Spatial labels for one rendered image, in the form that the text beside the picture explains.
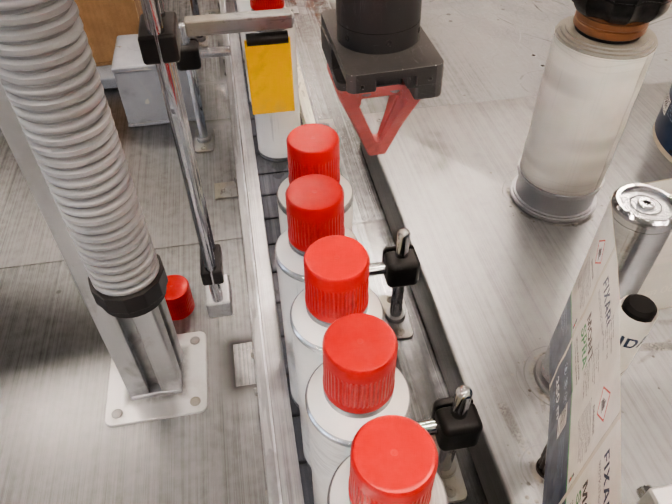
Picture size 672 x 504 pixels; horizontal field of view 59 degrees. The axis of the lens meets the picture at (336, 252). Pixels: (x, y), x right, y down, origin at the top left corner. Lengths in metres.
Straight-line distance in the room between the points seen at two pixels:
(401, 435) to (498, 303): 0.33
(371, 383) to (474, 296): 0.31
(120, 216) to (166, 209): 0.48
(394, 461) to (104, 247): 0.14
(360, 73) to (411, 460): 0.24
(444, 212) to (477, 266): 0.08
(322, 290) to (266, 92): 0.18
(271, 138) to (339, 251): 0.40
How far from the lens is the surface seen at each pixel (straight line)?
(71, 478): 0.55
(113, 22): 0.99
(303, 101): 0.74
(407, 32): 0.41
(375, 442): 0.24
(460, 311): 0.54
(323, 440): 0.30
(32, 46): 0.22
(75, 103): 0.22
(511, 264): 0.59
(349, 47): 0.42
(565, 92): 0.57
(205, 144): 0.82
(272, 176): 0.68
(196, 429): 0.54
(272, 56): 0.41
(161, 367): 0.52
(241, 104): 0.65
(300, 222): 0.33
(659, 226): 0.38
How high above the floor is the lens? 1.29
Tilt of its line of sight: 45 degrees down
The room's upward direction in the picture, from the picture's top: straight up
